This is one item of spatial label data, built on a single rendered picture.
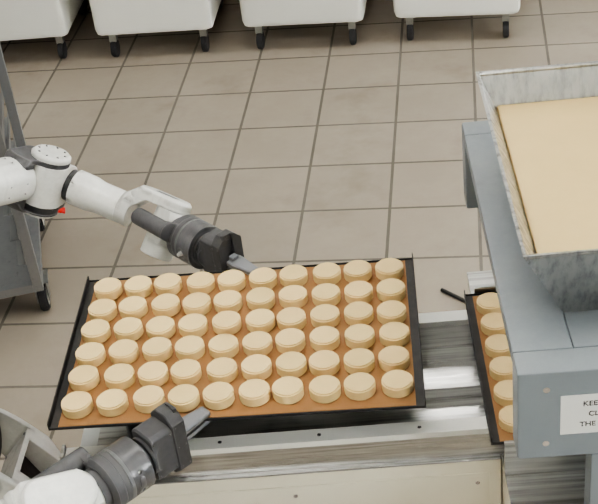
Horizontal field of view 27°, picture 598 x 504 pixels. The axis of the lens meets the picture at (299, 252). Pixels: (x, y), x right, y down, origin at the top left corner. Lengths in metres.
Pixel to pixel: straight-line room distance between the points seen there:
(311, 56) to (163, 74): 0.63
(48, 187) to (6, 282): 1.51
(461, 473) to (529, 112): 0.62
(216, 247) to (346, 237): 1.88
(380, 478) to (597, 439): 0.44
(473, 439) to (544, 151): 0.48
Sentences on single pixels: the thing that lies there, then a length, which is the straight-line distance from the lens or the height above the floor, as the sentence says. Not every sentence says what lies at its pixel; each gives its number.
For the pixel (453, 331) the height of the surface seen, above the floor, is 0.87.
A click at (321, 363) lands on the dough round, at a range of 2.04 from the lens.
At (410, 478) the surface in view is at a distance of 2.13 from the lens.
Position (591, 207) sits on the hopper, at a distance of 1.93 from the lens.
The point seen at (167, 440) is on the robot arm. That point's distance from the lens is 1.94.
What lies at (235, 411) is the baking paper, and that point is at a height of 1.00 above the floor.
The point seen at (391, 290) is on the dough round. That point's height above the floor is 1.02.
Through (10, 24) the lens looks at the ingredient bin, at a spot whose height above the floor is 0.21.
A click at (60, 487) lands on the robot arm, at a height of 1.06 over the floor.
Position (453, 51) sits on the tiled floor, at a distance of 5.31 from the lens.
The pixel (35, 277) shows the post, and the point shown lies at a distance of 3.92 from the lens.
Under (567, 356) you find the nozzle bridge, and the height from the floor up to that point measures 1.18.
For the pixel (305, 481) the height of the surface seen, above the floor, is 0.82.
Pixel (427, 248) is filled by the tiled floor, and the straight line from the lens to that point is 4.07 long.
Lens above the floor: 2.31
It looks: 34 degrees down
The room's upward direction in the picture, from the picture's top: 7 degrees counter-clockwise
